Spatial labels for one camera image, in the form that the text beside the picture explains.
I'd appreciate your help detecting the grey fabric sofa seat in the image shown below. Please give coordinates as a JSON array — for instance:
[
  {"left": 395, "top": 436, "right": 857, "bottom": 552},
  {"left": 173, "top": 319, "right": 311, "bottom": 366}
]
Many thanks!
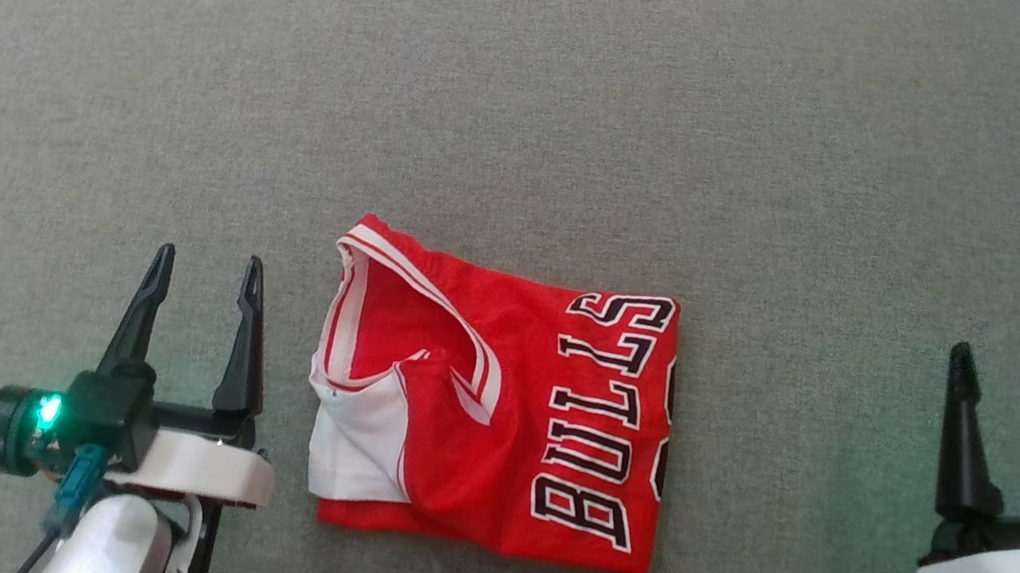
[{"left": 0, "top": 0, "right": 1020, "bottom": 573}]

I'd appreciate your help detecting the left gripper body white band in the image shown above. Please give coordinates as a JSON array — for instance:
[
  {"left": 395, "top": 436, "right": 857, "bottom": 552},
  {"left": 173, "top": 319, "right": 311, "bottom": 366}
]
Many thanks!
[{"left": 102, "top": 392, "right": 286, "bottom": 512}]

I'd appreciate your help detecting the thin black cable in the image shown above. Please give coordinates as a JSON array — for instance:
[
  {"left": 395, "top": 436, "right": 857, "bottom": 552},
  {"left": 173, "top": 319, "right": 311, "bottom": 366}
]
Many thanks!
[{"left": 15, "top": 522, "right": 66, "bottom": 573}]

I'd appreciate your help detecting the teal cable connector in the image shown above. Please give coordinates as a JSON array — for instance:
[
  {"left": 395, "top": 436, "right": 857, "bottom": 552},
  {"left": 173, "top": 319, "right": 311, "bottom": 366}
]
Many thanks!
[{"left": 38, "top": 438, "right": 114, "bottom": 543}]

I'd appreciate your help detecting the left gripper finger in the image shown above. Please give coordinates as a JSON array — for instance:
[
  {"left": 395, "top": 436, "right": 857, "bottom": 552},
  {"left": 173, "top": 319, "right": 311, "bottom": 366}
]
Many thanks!
[
  {"left": 95, "top": 235, "right": 179, "bottom": 388},
  {"left": 209, "top": 252, "right": 286, "bottom": 422}
]

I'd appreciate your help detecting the red and white basketball jersey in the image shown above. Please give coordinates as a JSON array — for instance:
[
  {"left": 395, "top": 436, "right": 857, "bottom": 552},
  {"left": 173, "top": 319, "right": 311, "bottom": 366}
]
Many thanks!
[{"left": 287, "top": 207, "right": 700, "bottom": 573}]

